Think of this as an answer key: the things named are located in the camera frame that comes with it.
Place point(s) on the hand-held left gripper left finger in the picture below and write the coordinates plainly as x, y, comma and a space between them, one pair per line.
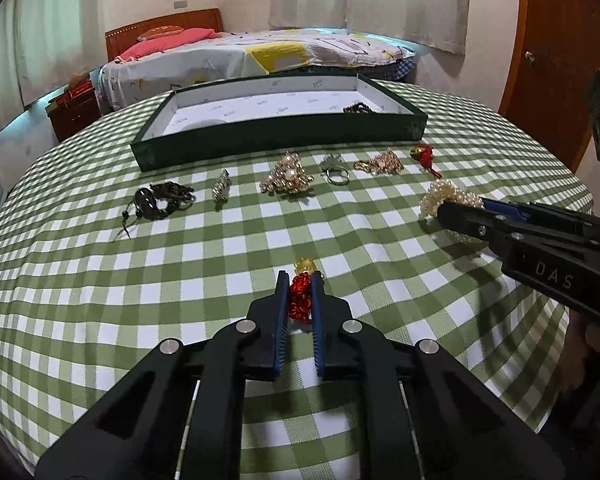
281, 312

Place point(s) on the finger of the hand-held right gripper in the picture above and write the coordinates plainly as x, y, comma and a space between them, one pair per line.
472, 222
555, 217

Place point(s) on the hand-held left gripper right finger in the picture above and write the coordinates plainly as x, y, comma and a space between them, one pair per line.
316, 322

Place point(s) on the red knot charm gold top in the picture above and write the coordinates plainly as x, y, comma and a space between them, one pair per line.
300, 294

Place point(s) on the red charm with gold bell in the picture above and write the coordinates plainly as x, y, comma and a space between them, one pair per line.
424, 154

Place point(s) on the gold and pearl jewelry cluster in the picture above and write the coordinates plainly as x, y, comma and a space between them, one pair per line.
287, 175

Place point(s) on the silver rhinestone brooch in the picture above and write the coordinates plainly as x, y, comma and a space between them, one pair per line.
221, 185

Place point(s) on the dark green jewelry tray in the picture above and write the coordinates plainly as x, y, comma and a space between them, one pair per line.
280, 135

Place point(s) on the green white checkered tablecloth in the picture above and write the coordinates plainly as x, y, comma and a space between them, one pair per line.
130, 285

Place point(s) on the brown wooden door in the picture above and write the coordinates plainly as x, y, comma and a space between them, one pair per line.
555, 60

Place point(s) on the metal door knob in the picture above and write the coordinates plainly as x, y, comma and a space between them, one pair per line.
529, 56

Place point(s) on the blue plaid bed skirt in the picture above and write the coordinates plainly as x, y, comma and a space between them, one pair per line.
385, 69

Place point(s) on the patterned white bedsheet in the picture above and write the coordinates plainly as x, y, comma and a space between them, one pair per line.
280, 52

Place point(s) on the dark wooden nightstand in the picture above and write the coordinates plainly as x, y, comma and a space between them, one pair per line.
75, 115

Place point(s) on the pink pillow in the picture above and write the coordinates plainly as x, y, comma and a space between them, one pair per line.
165, 42

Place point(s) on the red box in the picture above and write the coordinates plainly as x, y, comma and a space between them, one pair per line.
77, 92

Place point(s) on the small orange cushion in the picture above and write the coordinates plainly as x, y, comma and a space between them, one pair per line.
160, 32

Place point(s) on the brown plush item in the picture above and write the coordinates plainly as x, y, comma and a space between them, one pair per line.
79, 80

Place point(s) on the wooden bed headboard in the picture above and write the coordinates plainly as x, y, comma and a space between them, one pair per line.
180, 19

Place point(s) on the grey wall socket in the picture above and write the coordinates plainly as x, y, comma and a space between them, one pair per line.
180, 4

